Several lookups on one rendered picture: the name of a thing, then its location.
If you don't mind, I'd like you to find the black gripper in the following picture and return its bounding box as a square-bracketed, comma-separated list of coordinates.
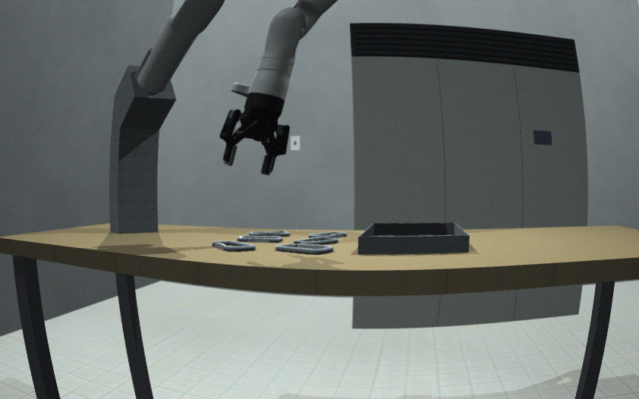
[220, 93, 290, 175]

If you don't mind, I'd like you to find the grey carabiner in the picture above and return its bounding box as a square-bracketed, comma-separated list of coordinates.
[294, 237, 338, 245]
[238, 235, 283, 243]
[249, 231, 290, 237]
[212, 240, 256, 252]
[308, 232, 347, 238]
[275, 243, 334, 254]

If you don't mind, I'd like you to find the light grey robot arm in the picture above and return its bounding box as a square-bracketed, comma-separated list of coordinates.
[135, 0, 338, 100]

